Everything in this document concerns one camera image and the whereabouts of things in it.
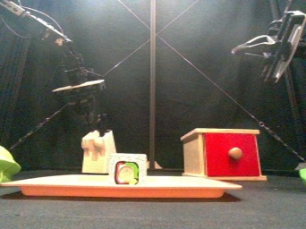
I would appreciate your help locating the wooden toy knife block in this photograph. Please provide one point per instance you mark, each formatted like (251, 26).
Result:
(97, 155)

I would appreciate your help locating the vertical metal frame pole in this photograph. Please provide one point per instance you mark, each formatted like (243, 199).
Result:
(152, 89)

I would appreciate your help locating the red drawer with wooden knob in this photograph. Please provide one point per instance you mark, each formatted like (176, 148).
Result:
(232, 155)

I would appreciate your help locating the small green object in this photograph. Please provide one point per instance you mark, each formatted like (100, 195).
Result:
(303, 175)

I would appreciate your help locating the wooden drawer box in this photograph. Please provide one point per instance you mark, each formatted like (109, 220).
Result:
(192, 153)

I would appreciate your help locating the toy sushi roll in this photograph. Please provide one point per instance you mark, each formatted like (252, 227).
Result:
(127, 169)

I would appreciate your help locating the orange rectangular tray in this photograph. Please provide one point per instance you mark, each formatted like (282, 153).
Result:
(119, 186)

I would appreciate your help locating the small grey object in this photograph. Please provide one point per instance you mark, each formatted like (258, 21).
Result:
(301, 166)

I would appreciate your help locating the light green crumpled object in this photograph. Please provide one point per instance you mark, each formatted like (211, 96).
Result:
(7, 165)

